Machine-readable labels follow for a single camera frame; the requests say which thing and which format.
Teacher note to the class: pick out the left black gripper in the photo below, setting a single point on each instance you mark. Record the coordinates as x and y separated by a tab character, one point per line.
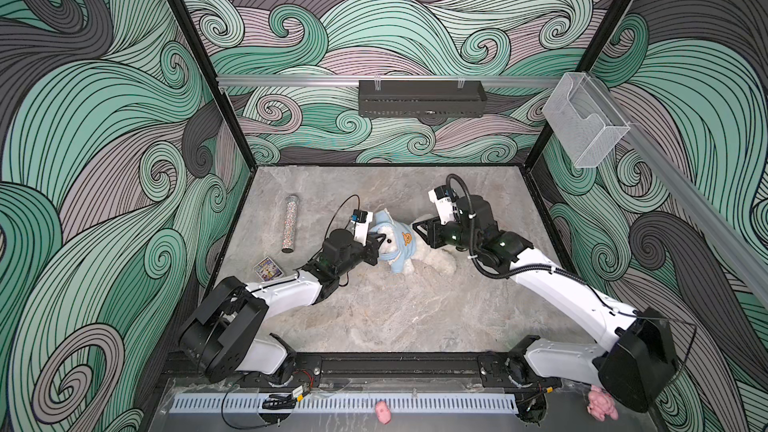
371	247

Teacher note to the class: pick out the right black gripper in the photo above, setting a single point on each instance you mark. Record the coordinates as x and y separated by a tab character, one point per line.
436	229

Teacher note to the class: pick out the white teddy bear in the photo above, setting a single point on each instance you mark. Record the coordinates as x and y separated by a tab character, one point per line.
439	260

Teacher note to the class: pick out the light blue teddy hoodie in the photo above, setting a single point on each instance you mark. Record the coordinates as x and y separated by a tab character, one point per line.
399	246

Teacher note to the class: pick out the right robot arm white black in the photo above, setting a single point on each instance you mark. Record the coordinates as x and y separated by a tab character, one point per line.
632	356

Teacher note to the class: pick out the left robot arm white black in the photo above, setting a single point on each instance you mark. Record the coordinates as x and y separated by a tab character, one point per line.
222	336

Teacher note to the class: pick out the clear tube with beads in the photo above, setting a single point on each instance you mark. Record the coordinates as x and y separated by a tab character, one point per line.
290	224

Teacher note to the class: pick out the small card on table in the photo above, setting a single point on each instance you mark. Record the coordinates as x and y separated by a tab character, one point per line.
267	269

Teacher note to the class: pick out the small pink toy piece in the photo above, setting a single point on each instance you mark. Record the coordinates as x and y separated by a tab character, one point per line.
383	412

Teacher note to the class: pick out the pink plush toy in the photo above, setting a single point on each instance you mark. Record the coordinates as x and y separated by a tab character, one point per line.
601	405

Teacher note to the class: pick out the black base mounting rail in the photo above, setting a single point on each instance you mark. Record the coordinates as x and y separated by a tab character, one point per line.
329	370

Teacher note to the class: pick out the white slotted cable duct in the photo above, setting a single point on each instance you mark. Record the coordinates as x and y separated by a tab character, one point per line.
353	402

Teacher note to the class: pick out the clear acrylic wall holder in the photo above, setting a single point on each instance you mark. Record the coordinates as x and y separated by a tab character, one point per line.
585	118

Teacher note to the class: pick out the black wall-mounted tray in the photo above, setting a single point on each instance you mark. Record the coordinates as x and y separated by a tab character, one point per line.
408	98

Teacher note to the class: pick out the aluminium rail right wall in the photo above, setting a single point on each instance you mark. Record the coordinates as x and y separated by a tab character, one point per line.
662	145

